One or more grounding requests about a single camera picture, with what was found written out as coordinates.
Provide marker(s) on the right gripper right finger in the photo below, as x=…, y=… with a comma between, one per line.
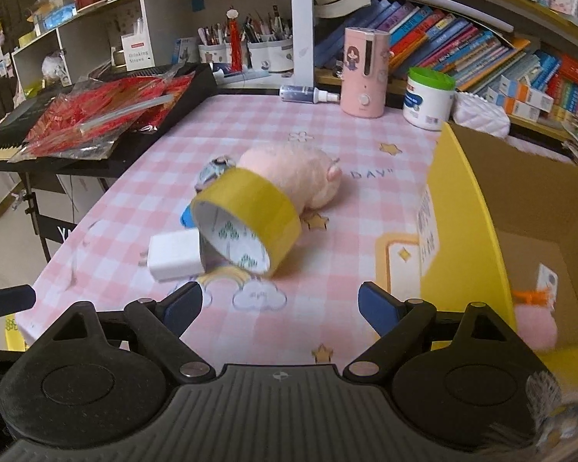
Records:
x=404, y=330

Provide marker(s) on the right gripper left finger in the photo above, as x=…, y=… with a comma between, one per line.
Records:
x=157, y=327

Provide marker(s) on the white power adapter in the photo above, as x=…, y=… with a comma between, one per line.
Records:
x=173, y=255

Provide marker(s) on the blue plastic piece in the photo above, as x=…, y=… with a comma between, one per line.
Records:
x=186, y=218

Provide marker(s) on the yellow tape roll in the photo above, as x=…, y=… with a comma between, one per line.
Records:
x=245, y=218

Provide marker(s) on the orange toy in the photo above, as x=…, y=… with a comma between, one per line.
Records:
x=541, y=297

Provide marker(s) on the white staple box with cat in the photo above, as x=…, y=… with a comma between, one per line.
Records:
x=548, y=283

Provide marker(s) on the pink plush pig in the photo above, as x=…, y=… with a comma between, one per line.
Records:
x=305, y=174

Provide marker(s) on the yellow cardboard box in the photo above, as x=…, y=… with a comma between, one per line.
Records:
x=489, y=216

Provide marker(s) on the black Yamaha keyboard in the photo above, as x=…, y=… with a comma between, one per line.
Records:
x=132, y=145

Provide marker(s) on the grey toy car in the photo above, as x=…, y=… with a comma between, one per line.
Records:
x=213, y=170

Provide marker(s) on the red decoration packet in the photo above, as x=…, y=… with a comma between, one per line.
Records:
x=86, y=123

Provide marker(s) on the white quilted pouch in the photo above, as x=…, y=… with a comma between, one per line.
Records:
x=472, y=111

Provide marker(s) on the white jar green lid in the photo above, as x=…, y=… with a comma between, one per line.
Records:
x=428, y=98

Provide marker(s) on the spray bottle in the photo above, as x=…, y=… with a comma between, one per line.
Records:
x=311, y=95

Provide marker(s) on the pink humidifier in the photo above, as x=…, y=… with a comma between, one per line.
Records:
x=364, y=72

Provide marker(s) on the drinking straws box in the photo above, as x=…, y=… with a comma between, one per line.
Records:
x=137, y=52

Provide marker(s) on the white pen holder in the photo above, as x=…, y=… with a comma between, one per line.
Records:
x=273, y=57

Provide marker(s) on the white bookshelf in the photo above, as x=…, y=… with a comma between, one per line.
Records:
x=301, y=24

